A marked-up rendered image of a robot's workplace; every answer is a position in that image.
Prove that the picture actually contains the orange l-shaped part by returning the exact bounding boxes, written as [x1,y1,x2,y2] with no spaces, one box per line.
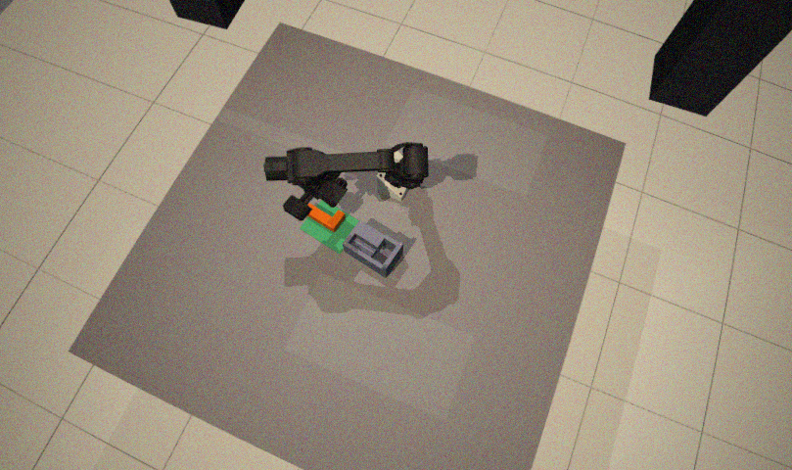
[307,204,346,232]

